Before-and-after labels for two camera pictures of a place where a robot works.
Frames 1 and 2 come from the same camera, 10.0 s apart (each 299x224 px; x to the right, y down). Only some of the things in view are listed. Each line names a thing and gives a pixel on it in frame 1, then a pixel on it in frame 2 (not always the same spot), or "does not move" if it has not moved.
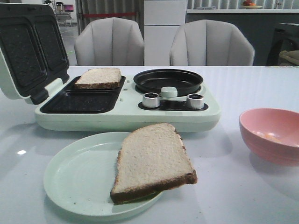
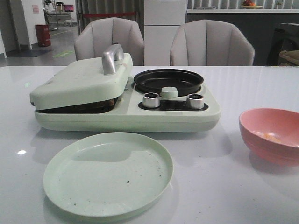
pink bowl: x=272 y=133 does not move
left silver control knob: x=151 y=100 does not move
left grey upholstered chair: x=110 y=41 does not move
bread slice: x=153 y=159 to x=98 y=107
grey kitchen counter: x=259 y=25 does not move
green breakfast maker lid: x=33 y=53 to x=101 y=79
